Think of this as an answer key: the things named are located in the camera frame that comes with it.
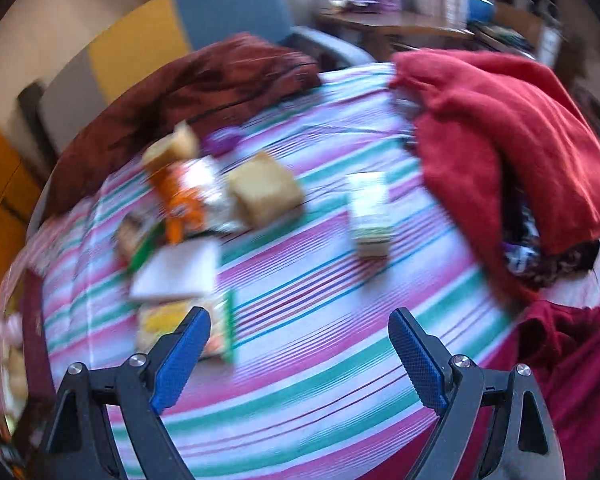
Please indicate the green yellow packet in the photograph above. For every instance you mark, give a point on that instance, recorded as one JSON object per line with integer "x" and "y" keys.
{"x": 155, "y": 322}

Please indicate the blue container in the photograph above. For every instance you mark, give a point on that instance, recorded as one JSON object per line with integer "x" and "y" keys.
{"x": 480, "y": 5}

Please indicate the dark patterned cloth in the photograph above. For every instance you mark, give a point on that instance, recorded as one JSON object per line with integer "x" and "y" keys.
{"x": 535, "y": 255}

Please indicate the cream printed box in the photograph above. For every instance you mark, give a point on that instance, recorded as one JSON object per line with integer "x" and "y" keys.
{"x": 370, "y": 215}

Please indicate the wooden desk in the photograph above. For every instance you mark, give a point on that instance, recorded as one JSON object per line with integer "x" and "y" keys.
{"x": 395, "y": 25}

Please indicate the red cloth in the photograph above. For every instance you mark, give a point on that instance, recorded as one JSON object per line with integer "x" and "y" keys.
{"x": 505, "y": 125}

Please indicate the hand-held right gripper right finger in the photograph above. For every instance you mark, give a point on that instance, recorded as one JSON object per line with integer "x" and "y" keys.
{"x": 420, "y": 365}

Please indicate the maroon quilt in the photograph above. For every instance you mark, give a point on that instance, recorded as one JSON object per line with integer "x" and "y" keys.
{"x": 180, "y": 90}

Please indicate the grey bed rail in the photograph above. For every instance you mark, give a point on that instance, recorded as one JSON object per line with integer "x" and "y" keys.
{"x": 325, "y": 45}

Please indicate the white beige box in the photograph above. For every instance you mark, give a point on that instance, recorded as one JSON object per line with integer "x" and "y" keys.
{"x": 175, "y": 270}

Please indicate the purple desk items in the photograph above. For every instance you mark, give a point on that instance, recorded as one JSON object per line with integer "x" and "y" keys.
{"x": 380, "y": 0}

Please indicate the purple packet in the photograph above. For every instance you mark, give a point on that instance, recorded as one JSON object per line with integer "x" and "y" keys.
{"x": 222, "y": 141}

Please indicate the large beige torn block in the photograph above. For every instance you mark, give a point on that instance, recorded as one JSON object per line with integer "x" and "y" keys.
{"x": 265, "y": 195}

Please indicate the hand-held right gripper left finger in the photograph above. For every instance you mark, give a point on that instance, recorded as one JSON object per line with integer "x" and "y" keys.
{"x": 180, "y": 360}

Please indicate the small beige block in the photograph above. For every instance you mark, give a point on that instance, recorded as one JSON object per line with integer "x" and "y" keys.
{"x": 177, "y": 145}

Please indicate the striped bedsheet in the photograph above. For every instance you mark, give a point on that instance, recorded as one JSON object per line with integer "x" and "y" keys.
{"x": 305, "y": 310}

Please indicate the brown green packet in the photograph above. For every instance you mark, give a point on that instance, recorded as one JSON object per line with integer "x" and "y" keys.
{"x": 135, "y": 240}

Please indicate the orange snack packet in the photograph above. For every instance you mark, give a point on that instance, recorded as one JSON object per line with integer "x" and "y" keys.
{"x": 190, "y": 200}

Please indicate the dark red clothing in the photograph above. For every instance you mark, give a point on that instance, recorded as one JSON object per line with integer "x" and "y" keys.
{"x": 580, "y": 385}

